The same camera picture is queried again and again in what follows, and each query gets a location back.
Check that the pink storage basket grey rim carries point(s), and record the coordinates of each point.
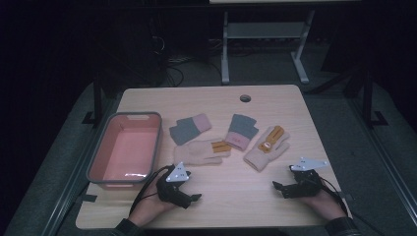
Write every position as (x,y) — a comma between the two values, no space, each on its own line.
(124,154)

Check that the beige knit glove orange patch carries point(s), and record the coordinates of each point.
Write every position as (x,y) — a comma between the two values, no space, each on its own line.
(196,152)

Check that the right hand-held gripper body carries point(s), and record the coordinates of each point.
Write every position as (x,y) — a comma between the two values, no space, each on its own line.
(306,185)

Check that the person's right hand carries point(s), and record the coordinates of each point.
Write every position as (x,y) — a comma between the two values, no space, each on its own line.
(326,205)

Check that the grey metal stand frame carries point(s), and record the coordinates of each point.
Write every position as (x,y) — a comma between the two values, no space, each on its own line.
(262,30)

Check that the grey pink fingerless glove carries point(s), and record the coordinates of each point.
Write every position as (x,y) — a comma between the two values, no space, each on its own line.
(241,129)
(187,129)

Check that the beige knit glove white label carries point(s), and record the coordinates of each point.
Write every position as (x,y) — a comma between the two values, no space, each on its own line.
(262,155)

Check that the black metal stand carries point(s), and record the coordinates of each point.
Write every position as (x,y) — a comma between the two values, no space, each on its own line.
(368,98)
(97,98)

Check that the person's left hand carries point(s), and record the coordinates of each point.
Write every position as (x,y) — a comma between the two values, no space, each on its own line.
(147,206)

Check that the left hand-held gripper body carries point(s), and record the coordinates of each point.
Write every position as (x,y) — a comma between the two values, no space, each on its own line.
(172,190)

